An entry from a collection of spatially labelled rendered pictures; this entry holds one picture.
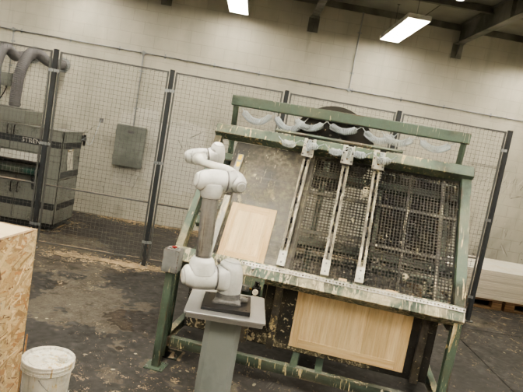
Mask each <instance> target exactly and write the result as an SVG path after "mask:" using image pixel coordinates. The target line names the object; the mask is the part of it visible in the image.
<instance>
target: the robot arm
mask: <svg viewBox="0 0 523 392"><path fill-rule="evenodd" d="M224 159H225V147H224V145H223V143H222V142H214V143H213V144H212V146H211V147H210V148H207V149H204V148H197V149H189V150H187V151H186V152H185V153H184V160H185V161H186V162H187V163H191V164H195V165H197V166H204V167H206V168H208V169H207V170H200V171H198V172H197V173H196V174H195V179H194V185H195V187H196V188H197V189H198V190H200V195H201V196H202V206H201V213H200V219H199V228H198V240H197V247H196V253H195V255H194V256H193V257H192V258H191V260H190V262H189V264H186V265H185V266H184V267H183V268H182V269H181V282H182V284H184V285H186V286H187V287H188V288H191V289H199V290H211V289H215V290H217V292H216V296H215V298H214V299H213V300H212V302H213V303H219V304H225V305H231V306H240V303H247V301H248V298H246V297H243V296H241V295H240V291H241V288H242V283H243V269H242V266H241V264H240V262H239V261H238V260H237V259H233V258H226V259H223V260H222V261H221V262H220V264H218V265H215V261H214V259H213V258H212V245H213V239H214V232H215V226H216V214H217V208H218V201H219V199H220V198H221V195H222V193H223V192H235V193H242V192H244V191H245V189H246V186H247V181H246V179H245V177H244V175H243V174H242V173H240V172H239V171H238V170H235V169H234V168H233V167H231V166H228V165H225V164H223V162H224Z"/></svg>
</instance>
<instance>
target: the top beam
mask: <svg viewBox="0 0 523 392"><path fill-rule="evenodd" d="M215 133H216V135H222V136H223V138H224V139H228V140H233V141H237V142H246V143H250V144H255V145H263V146H267V147H272V148H277V149H285V150H289V151H294V152H302V149H303V146H304V142H302V140H303V141H304V140H305V138H304V137H299V136H294V135H286V134H281V133H276V132H271V131H263V130H258V129H254V128H246V127H241V126H236V125H232V124H223V123H218V124H217V126H216V130H215ZM279 137H280V138H281V139H282V140H283V141H284V140H288V141H293V143H294V142H295V143H296V142H298V141H299V140H301V141H299V142H298V143H296V144H295V145H296V146H294V148H288V147H285V146H283V145H282V140H281V139H280V138H279ZM316 140H317V139H316ZM316 143H317V145H321V146H319V147H318V149H317V150H314V155H316V156H324V157H328V158H333V159H341V157H342V155H341V156H340V155H339V156H333V155H332V154H331V155H330V153H329V151H328V150H329V149H328V148H327V146H328V147H329V148H330V149H331V148H334V149H340V150H343V146H344V145H343V144H339V143H334V142H326V141H321V140H317V141H316ZM322 144H324V145H322ZM325 144H326V145H325ZM355 151H359V152H364V153H366V154H368V153H370V154H369V155H367V156H366V159H365V158H364V159H358V158H355V157H353V162H355V163H362V164H367V165H371V166H372V162H373V157H374V149H366V148H361V147H356V148H355ZM371 152H372V153H371ZM328 153H329V154H328ZM396 156H397V157H396ZM387 157H388V158H389V159H392V161H391V160H390V161H391V163H390V162H389V165H387V163H386V165H384V168H389V169H393V170H401V171H406V172H410V173H419V174H423V175H428V176H432V177H441V178H445V179H450V180H458V181H460V180H461V179H462V178H465V179H470V180H472V179H473V178H474V174H475V168H474V167H472V166H464V165H459V164H454V163H446V162H441V161H437V160H432V159H424V158H419V157H415V156H406V155H402V154H397V153H392V152H386V156H385V158H387ZM395 157H396V158H395ZM393 158H395V159H393Z"/></svg>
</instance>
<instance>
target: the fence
mask: <svg viewBox="0 0 523 392"><path fill-rule="evenodd" d="M239 155H242V158H241V160H239V159H238V157H239ZM243 160H244V155H243V154H238V156H237V160H236V162H235V165H234V169H235V170H238V171H239V172H240V168H241V165H242V162H243ZM237 162H240V165H239V166H236V164H237ZM232 194H233V192H232V193H231V195H228V194H225V196H224V199H223V203H222V205H221V208H220V210H219V214H218V217H217V220H216V226H215V232H214V239H213V245H212V253H214V250H215V248H216V243H217V240H218V238H219V234H220V231H221V229H222V225H223V221H224V219H225V216H226V212H227V209H228V206H229V203H230V199H231V197H232Z"/></svg>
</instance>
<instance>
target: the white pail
mask: <svg viewBox="0 0 523 392"><path fill-rule="evenodd" d="M27 338H28V334H27V335H26V340H25V346H24V351H23V354H22V358H21V365H20V369H21V371H20V376H19V386H18V391H17V392H19V388H20V383H21V391H20V392H67V391H68V392H69V387H68V384H69V380H70V376H71V371H72V370H73V369H74V365H75V354H74V353H73V352H72V351H70V350H68V349H67V348H63V347H58V346H40V347H36V348H32V349H30V350H28V351H26V343H27ZM21 377H22V380H21Z"/></svg>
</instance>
